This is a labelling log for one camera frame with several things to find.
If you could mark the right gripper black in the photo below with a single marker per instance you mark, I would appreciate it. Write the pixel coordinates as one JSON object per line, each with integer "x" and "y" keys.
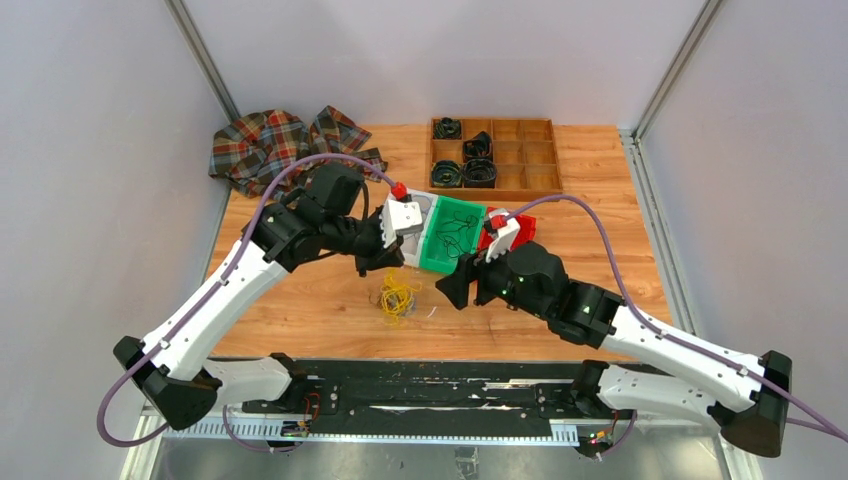
{"x": 456, "y": 287}

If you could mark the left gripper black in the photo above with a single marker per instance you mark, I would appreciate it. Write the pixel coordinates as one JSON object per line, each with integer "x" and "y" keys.
{"x": 381, "y": 257}

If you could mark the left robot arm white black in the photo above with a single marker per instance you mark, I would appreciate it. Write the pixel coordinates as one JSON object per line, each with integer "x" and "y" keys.
{"x": 171, "y": 364}

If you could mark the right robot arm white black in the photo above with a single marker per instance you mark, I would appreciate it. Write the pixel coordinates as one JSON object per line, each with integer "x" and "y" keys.
{"x": 737, "y": 393}

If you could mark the white plastic bin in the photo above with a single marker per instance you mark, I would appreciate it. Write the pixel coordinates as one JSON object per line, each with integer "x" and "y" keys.
{"x": 413, "y": 244}

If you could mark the green plastic bin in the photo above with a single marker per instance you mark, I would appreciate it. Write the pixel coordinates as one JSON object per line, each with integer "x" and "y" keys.
{"x": 454, "y": 230}

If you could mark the red plastic bin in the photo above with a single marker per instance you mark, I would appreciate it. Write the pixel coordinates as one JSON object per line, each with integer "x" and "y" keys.
{"x": 527, "y": 230}

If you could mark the rolled belt bottom left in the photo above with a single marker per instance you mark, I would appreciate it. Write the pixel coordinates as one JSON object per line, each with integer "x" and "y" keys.
{"x": 446, "y": 174}

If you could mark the rolled belt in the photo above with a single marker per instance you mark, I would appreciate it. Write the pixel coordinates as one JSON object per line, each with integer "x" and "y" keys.
{"x": 446, "y": 174}
{"x": 478, "y": 147}
{"x": 447, "y": 128}
{"x": 479, "y": 173}

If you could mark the rolled belt bottom right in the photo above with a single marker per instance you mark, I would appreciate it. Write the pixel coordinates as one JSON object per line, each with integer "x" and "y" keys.
{"x": 479, "y": 173}

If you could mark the wooden compartment tray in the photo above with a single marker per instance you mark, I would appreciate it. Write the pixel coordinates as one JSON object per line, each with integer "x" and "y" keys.
{"x": 524, "y": 152}

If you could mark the rolled belt top left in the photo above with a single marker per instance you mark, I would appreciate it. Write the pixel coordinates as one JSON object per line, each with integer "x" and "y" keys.
{"x": 447, "y": 128}

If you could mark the rolled belt middle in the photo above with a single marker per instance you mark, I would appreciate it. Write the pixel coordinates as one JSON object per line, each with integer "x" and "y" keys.
{"x": 478, "y": 147}

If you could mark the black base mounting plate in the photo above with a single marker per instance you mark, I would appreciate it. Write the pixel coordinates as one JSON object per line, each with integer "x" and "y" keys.
{"x": 488, "y": 400}

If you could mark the plaid cloth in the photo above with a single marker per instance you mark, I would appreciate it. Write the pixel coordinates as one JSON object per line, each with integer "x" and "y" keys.
{"x": 251, "y": 151}

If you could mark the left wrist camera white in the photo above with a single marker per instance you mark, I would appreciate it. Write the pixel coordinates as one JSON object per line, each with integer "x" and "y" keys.
{"x": 399, "y": 219}

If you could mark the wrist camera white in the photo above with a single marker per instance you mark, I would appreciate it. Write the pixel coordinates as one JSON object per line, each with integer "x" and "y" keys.
{"x": 502, "y": 228}
{"x": 399, "y": 219}

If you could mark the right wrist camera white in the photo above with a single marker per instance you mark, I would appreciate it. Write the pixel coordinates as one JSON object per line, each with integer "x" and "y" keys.
{"x": 502, "y": 228}

